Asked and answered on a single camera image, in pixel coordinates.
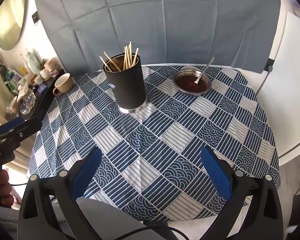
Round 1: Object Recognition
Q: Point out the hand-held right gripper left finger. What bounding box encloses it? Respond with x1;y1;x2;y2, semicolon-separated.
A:
17;146;103;240

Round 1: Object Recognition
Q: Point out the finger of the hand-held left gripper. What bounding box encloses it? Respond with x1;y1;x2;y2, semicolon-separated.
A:
0;116;42;148
0;117;24;137

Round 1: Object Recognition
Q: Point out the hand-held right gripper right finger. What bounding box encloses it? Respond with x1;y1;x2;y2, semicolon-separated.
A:
201;146;283;240

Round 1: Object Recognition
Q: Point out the black cylindrical utensil holder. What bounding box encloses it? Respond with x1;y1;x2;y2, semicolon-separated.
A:
102;53;147;113

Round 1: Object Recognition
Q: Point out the group of wooden chopsticks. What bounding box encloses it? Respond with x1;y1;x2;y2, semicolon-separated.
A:
99;41;140;72

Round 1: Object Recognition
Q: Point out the person's left hand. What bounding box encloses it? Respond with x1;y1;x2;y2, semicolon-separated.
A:
0;168;14;207

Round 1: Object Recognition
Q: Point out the crumpled foil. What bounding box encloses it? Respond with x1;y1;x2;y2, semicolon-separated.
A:
20;94;37;115

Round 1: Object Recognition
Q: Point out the black side table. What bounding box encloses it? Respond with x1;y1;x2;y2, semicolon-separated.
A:
5;69;65;120

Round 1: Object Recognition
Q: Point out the blue white patterned tablecloth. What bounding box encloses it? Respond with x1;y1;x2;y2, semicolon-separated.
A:
27;65;282;222

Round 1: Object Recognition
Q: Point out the potted cactus in white pot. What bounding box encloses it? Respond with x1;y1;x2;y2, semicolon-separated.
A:
39;59;52;80

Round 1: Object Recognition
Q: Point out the beige mug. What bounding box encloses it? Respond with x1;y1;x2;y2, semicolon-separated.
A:
52;73;74;96

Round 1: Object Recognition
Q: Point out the white bottle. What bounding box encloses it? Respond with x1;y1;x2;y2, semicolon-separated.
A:
27;50;40;74

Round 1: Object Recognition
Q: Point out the pink jar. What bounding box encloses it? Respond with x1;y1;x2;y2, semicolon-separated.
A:
44;57;60;70

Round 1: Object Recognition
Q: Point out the metal bowl with dark sauce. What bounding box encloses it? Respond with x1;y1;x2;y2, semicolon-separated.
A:
172;69;212;96

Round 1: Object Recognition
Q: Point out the metal spoon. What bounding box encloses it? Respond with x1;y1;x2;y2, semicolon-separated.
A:
194;57;215;85

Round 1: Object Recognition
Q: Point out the round mirror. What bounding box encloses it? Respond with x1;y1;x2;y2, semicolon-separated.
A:
0;0;28;51

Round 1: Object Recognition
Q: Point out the grey cable with black plug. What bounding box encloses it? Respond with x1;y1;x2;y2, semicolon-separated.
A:
257;58;275;94

